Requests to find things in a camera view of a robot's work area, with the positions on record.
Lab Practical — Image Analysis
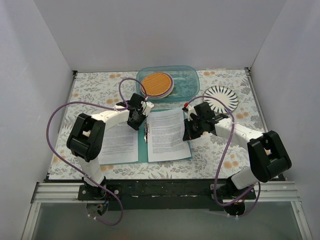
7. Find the silver folder clip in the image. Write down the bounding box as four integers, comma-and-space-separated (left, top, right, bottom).
144, 121, 150, 144

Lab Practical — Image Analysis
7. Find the teal plastic folder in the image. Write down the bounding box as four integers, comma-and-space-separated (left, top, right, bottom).
99, 108, 194, 166

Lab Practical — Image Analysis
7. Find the printed paper stack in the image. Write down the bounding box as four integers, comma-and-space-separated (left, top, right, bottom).
147, 108, 192, 163

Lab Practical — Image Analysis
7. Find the printed paper sheet top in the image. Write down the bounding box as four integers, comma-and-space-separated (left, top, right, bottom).
98, 122, 138, 165

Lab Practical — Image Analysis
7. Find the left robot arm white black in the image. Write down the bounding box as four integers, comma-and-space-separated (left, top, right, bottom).
66, 93, 154, 200

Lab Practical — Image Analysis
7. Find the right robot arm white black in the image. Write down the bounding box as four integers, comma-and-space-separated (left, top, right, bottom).
182, 102, 292, 199

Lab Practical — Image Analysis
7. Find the blue striped white plate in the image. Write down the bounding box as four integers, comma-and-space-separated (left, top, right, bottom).
203, 85, 239, 114

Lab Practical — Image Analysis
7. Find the orange woven round coaster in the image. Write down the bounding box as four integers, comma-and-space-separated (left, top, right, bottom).
140, 72, 174, 99

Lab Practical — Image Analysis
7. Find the clear teal plastic container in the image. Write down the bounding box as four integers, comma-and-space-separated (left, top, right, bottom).
136, 65, 200, 103

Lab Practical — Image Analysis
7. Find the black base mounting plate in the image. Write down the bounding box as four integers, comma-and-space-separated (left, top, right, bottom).
78, 178, 247, 212

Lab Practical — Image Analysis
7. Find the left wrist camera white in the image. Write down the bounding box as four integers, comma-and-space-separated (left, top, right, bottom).
142, 101, 154, 116

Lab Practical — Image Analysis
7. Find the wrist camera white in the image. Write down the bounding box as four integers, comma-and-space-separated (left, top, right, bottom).
142, 101, 154, 116
182, 102, 197, 121

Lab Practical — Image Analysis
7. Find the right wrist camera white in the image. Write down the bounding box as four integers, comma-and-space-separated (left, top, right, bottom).
182, 102, 197, 121

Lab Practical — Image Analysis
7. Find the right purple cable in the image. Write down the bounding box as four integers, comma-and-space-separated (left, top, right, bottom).
183, 95, 262, 218

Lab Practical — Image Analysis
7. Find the purple cable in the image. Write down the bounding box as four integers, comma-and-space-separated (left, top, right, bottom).
183, 95, 262, 218
45, 77, 148, 226

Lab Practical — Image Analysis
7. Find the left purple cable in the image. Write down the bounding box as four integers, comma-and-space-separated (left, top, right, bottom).
45, 77, 148, 226

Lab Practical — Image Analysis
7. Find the aluminium frame rail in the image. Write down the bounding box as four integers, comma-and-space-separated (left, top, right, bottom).
31, 181, 301, 203

